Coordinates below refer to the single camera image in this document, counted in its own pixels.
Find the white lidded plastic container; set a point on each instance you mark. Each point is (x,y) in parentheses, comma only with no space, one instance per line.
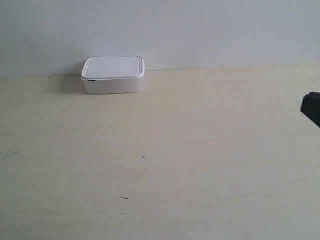
(113,74)

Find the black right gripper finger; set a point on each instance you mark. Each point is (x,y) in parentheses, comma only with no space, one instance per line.
(310,107)

